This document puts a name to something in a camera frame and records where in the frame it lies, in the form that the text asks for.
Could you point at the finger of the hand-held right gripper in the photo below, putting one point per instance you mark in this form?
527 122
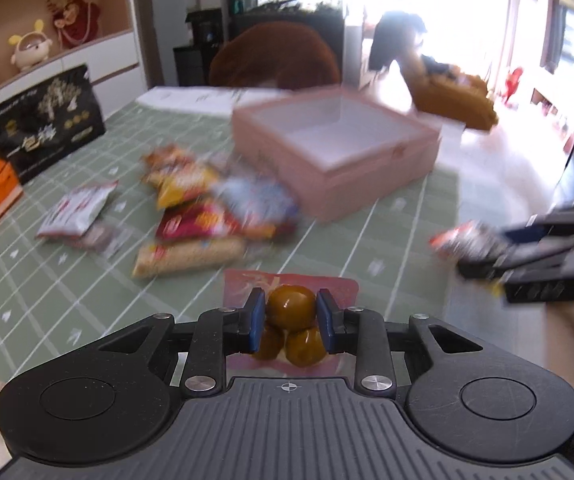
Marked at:
527 270
547 227

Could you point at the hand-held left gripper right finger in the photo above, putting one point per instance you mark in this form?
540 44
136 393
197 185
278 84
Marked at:
327 321

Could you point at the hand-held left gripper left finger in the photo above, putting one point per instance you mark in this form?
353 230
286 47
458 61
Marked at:
254 321

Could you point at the brown egg snack packet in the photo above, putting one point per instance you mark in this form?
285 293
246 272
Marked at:
289 302

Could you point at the small red white snack packet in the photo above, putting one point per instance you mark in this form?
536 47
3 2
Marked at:
462 240

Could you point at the long beige snack packet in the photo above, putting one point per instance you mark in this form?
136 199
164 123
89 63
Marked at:
187 257

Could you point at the dark red snack packet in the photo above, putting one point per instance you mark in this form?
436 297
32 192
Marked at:
207 222

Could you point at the blue white snack packet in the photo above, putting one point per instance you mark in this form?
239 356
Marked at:
257 200

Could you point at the yellow snack packet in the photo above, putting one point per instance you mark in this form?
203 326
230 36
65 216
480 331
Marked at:
187 187

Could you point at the pink box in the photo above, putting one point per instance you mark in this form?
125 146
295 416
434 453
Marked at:
337 160

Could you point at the clear dark snack packet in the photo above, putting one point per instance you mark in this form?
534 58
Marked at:
104 240

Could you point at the orange brown snack packet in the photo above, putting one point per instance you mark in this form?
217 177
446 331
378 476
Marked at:
167 157

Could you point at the red toy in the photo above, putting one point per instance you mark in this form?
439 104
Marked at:
514 82

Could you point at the brown plush toy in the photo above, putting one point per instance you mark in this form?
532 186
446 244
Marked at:
457 97

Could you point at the green checked tablecloth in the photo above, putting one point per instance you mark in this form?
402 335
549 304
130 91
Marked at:
67 300

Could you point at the dark cloth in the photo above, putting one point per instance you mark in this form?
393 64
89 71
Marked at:
394 40

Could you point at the brown plush bear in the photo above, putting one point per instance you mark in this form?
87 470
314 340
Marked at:
272 55

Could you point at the black gift box gold print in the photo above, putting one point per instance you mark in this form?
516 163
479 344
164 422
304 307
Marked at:
47 120

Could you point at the wooden white cabinet shelf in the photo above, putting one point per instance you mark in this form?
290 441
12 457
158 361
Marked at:
117 10

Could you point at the red doll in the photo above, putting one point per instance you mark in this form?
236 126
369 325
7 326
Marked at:
74 22

